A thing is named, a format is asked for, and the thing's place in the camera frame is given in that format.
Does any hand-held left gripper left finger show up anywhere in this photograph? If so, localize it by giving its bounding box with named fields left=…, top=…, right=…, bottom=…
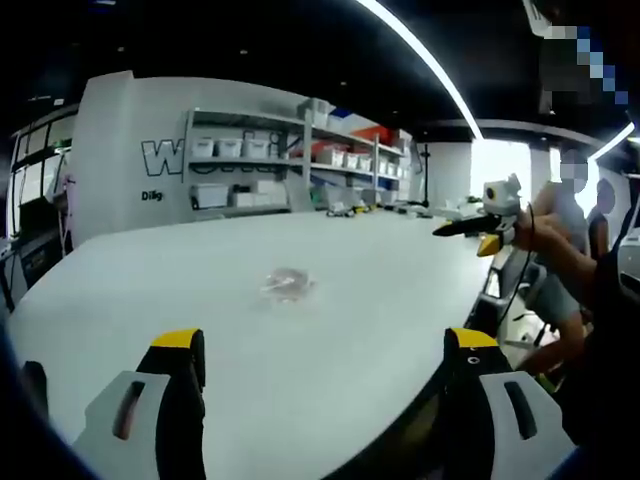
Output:
left=72, top=328, right=207, bottom=480

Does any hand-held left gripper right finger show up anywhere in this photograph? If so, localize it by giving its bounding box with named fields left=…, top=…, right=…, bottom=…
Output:
left=433, top=327, right=578, bottom=480

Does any clear resealable plastic bag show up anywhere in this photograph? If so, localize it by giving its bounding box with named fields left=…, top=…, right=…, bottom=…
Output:
left=251, top=265, right=321, bottom=311

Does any person's right hand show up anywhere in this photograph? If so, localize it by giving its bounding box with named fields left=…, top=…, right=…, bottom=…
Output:
left=510, top=211, right=564, bottom=251

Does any black tripod stand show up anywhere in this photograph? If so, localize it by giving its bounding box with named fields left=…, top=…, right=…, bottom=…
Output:
left=417, top=143, right=435, bottom=207

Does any white ceiling light strip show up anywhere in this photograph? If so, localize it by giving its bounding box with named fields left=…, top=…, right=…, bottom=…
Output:
left=355, top=0, right=485, bottom=142

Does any grey metal storage shelf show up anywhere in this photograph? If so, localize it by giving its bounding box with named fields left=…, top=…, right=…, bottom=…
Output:
left=180, top=98, right=412, bottom=217

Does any white curved partition panel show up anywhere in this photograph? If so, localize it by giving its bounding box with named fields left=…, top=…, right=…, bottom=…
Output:
left=69, top=69, right=301, bottom=251

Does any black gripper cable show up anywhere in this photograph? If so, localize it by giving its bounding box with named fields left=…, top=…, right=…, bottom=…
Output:
left=494, top=202, right=537, bottom=342

